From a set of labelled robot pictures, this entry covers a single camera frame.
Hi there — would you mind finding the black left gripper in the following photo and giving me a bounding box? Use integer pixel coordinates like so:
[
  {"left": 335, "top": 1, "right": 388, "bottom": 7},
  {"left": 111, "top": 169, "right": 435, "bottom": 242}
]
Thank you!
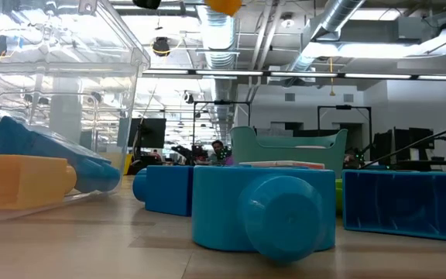
[{"left": 132, "top": 0, "right": 163, "bottom": 11}]

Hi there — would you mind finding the small yellow toy block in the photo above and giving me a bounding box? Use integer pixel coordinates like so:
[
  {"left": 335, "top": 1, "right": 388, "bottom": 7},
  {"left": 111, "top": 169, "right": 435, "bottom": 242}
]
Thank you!
[{"left": 204, "top": 0, "right": 243, "bottom": 17}]

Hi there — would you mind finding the long blue toy block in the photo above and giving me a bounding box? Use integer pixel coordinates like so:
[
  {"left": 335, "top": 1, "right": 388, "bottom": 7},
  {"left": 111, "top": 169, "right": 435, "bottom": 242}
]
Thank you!
[{"left": 0, "top": 115, "right": 122, "bottom": 194}]

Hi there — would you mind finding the large yellow toy block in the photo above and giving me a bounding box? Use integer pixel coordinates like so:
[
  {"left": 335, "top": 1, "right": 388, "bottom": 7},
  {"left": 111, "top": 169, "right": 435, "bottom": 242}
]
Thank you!
[{"left": 0, "top": 153, "right": 78, "bottom": 212}]

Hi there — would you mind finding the ceiling light strip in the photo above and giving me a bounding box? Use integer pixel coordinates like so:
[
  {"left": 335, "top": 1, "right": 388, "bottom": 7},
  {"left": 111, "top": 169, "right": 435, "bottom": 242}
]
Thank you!
[{"left": 141, "top": 67, "right": 446, "bottom": 81}]

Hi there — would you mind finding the clear plastic container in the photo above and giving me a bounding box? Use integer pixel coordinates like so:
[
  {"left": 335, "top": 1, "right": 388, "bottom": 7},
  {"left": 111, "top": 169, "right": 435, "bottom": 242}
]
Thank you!
[{"left": 0, "top": 0, "right": 151, "bottom": 222}]

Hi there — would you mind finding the black computer monitor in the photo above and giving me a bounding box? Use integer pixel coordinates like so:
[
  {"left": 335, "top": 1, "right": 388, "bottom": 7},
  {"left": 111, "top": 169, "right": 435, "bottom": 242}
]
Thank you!
[{"left": 128, "top": 117, "right": 167, "bottom": 149}]

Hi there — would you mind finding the white ceiling sensor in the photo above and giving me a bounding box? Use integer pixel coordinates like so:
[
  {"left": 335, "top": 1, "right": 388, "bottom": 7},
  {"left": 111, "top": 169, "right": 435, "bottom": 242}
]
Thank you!
[{"left": 280, "top": 13, "right": 296, "bottom": 29}]

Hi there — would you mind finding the person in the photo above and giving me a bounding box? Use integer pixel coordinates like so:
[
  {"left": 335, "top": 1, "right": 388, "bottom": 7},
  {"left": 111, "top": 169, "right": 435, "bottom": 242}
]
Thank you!
[{"left": 209, "top": 139, "right": 232, "bottom": 166}]

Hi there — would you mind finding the yellow plastic basket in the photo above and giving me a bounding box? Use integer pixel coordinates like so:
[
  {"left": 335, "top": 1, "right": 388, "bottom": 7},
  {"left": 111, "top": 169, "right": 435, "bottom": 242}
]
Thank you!
[{"left": 123, "top": 153, "right": 135, "bottom": 176}]

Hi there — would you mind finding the small blue toy block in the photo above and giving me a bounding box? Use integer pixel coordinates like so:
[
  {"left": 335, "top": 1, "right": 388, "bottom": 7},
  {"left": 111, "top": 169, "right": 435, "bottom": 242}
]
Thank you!
[{"left": 132, "top": 165, "right": 195, "bottom": 217}]

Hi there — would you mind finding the teal plastic bin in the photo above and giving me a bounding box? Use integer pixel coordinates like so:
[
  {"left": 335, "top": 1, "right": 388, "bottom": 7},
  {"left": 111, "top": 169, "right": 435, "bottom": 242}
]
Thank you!
[{"left": 229, "top": 126, "right": 350, "bottom": 179}]

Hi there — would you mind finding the blue single-stud toy block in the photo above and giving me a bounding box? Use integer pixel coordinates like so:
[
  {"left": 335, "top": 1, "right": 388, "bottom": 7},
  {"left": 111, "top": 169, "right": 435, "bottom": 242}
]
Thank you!
[{"left": 190, "top": 165, "right": 338, "bottom": 264}]

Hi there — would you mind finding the bright ceiling light panel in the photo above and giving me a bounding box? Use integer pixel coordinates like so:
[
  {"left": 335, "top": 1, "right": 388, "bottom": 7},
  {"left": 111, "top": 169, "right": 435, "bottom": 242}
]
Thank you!
[{"left": 304, "top": 40, "right": 446, "bottom": 59}]

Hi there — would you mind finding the lime green toy block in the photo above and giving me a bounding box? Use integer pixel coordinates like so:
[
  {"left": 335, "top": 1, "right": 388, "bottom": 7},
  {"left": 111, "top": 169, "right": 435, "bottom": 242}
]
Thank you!
[{"left": 334, "top": 177, "right": 344, "bottom": 215}]

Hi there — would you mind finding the distant robot station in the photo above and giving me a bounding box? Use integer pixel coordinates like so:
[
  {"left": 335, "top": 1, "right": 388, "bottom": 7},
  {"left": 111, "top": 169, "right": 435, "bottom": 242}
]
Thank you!
[{"left": 372, "top": 126, "right": 446, "bottom": 172}]

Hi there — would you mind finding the blue two-stud toy block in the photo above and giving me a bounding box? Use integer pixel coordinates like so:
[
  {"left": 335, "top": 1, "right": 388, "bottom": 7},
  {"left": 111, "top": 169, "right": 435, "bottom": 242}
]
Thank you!
[{"left": 341, "top": 169, "right": 446, "bottom": 244}]

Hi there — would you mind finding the black overhead camera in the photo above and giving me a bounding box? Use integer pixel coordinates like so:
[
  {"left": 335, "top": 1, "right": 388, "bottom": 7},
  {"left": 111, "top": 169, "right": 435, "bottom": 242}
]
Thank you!
[{"left": 152, "top": 36, "right": 172, "bottom": 57}]

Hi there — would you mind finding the silver ventilation duct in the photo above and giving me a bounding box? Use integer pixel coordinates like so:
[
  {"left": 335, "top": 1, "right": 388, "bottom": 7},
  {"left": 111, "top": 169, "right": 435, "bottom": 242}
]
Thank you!
[
  {"left": 284, "top": 0, "right": 367, "bottom": 74},
  {"left": 194, "top": 0, "right": 244, "bottom": 148}
]

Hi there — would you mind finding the black frame stand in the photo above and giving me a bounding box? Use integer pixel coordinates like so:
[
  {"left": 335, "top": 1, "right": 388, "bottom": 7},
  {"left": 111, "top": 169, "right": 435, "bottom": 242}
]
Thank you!
[
  {"left": 317, "top": 104, "right": 373, "bottom": 156},
  {"left": 191, "top": 99, "right": 252, "bottom": 148}
]

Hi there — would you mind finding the yellow hanging cord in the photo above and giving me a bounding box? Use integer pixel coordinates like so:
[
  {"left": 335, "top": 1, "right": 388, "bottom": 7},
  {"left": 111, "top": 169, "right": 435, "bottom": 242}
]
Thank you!
[{"left": 328, "top": 57, "right": 336, "bottom": 97}]

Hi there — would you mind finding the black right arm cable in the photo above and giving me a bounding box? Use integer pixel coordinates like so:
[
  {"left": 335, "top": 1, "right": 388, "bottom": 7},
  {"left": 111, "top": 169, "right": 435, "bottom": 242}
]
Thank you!
[{"left": 360, "top": 119, "right": 446, "bottom": 170}]

